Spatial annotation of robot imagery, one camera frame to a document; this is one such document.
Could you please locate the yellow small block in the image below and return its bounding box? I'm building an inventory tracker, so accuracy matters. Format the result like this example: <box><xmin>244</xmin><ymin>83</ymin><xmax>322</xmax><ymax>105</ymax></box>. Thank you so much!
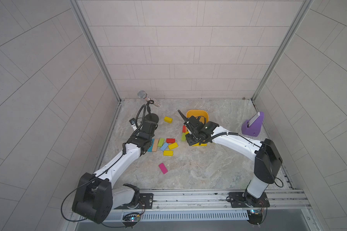
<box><xmin>168</xmin><ymin>142</ymin><xmax>178</xmax><ymax>150</ymax></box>
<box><xmin>163</xmin><ymin>150</ymin><xmax>174</xmax><ymax>157</ymax></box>

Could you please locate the yellow plastic bin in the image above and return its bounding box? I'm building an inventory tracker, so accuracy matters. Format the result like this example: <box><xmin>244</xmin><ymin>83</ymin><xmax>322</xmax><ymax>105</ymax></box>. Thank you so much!
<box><xmin>186</xmin><ymin>109</ymin><xmax>210</xmax><ymax>124</ymax></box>

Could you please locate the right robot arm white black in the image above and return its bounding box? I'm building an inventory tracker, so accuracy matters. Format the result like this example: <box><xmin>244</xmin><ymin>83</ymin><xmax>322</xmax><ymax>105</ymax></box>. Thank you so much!
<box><xmin>178</xmin><ymin>110</ymin><xmax>282</xmax><ymax>208</ymax></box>

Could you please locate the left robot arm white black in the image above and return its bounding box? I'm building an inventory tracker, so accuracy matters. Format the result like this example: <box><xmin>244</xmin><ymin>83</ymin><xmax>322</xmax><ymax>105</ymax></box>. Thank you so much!
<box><xmin>71</xmin><ymin>100</ymin><xmax>159</xmax><ymax>227</ymax></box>

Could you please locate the tan wooden block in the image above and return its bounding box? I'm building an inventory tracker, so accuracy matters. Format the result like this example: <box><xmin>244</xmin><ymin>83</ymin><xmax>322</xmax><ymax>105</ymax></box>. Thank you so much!
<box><xmin>152</xmin><ymin>139</ymin><xmax>160</xmax><ymax>152</ymax></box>

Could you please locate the teal block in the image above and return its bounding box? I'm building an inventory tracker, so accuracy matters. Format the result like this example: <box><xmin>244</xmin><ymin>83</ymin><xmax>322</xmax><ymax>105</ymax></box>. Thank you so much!
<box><xmin>148</xmin><ymin>139</ymin><xmax>155</xmax><ymax>152</ymax></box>

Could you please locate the green block in cluster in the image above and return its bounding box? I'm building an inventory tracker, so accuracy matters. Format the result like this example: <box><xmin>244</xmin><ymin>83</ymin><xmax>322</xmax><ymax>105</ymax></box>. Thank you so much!
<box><xmin>158</xmin><ymin>138</ymin><xmax>165</xmax><ymax>148</ymax></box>

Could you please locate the blue block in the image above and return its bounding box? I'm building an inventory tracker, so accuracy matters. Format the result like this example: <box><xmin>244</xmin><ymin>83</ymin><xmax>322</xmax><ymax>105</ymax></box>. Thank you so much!
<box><xmin>160</xmin><ymin>142</ymin><xmax>169</xmax><ymax>152</ymax></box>

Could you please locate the red block in cluster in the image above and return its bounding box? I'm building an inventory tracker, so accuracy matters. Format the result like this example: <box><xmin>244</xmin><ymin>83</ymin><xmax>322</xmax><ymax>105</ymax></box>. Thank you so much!
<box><xmin>166</xmin><ymin>138</ymin><xmax>176</xmax><ymax>143</ymax></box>

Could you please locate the magenta block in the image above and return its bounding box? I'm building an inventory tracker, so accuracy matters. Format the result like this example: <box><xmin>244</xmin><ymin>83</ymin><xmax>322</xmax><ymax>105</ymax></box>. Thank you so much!
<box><xmin>159</xmin><ymin>163</ymin><xmax>168</xmax><ymax>174</ymax></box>

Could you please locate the microphone on black stand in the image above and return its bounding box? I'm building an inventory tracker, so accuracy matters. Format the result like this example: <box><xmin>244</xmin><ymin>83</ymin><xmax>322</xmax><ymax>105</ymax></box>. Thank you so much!
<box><xmin>137</xmin><ymin>90</ymin><xmax>161</xmax><ymax>124</ymax></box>

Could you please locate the purple phone stand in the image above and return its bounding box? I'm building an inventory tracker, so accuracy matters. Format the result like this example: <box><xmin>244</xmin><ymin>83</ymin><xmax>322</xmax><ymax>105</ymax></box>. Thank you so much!
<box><xmin>242</xmin><ymin>112</ymin><xmax>264</xmax><ymax>137</ymax></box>

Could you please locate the left circuit board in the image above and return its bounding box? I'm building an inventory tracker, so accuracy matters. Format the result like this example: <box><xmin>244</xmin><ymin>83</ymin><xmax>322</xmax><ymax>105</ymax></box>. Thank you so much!
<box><xmin>122</xmin><ymin>212</ymin><xmax>141</xmax><ymax>226</ymax></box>

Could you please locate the circuit board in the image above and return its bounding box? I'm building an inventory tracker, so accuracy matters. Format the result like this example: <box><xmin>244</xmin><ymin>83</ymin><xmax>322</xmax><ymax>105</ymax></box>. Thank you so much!
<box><xmin>247</xmin><ymin>209</ymin><xmax>264</xmax><ymax>225</ymax></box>
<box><xmin>122</xmin><ymin>212</ymin><xmax>141</xmax><ymax>226</ymax></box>

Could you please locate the right circuit board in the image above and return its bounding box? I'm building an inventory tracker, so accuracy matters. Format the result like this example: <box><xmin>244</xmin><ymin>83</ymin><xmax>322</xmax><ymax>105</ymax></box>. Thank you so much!
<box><xmin>247</xmin><ymin>209</ymin><xmax>264</xmax><ymax>225</ymax></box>

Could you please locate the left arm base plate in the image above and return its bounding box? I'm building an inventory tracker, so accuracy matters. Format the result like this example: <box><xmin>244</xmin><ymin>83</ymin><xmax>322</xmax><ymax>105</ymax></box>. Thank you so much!
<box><xmin>116</xmin><ymin>193</ymin><xmax>154</xmax><ymax>210</ymax></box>

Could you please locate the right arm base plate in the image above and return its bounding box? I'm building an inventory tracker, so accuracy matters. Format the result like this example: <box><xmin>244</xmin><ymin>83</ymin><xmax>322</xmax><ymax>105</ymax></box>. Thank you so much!
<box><xmin>226</xmin><ymin>191</ymin><xmax>270</xmax><ymax>209</ymax></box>

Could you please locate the aluminium rail frame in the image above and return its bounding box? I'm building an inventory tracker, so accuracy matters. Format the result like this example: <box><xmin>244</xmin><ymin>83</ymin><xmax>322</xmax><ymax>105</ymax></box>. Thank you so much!
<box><xmin>70</xmin><ymin>189</ymin><xmax>311</xmax><ymax>214</ymax></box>

